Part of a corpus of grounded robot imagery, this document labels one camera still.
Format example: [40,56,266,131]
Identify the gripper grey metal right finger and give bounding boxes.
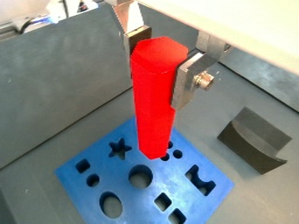
[171,31,232,110]

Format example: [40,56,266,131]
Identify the red hexagonal peg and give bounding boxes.
[131,37,188,159]

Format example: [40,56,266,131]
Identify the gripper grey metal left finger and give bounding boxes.
[113,0,152,58]

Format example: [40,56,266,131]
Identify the blue shape sorting board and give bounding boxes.
[56,119,233,224]

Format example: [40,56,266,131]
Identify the dark grey curved block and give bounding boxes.
[217,107,292,174]

